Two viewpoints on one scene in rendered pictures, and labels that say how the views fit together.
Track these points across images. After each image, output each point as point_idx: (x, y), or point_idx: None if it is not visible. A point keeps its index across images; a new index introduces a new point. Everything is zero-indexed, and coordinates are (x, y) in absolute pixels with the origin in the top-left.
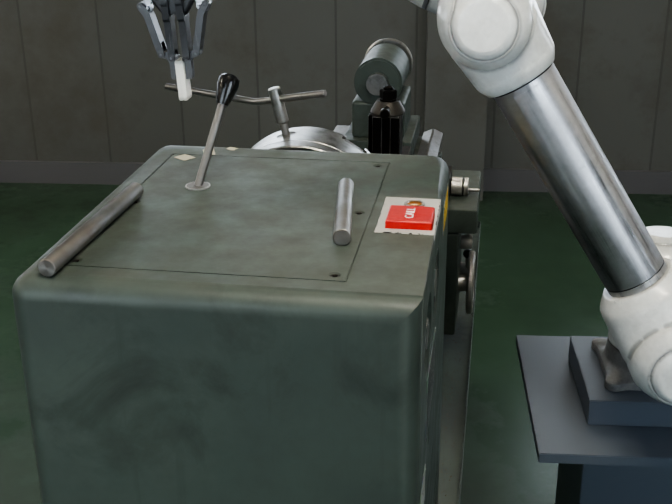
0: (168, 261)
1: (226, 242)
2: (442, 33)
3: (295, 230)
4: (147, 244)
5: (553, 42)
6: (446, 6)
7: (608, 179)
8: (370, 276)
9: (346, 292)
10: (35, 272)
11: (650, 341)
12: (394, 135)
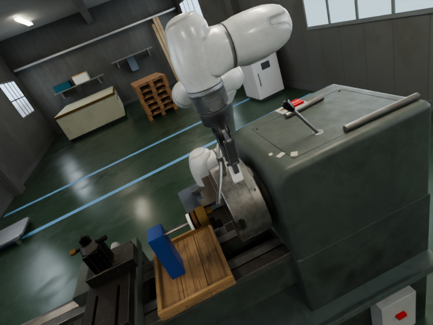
0: (372, 99)
1: (347, 104)
2: (238, 79)
3: (323, 106)
4: (370, 107)
5: None
6: (235, 70)
7: None
8: (332, 89)
9: (344, 86)
10: (420, 100)
11: None
12: (106, 246)
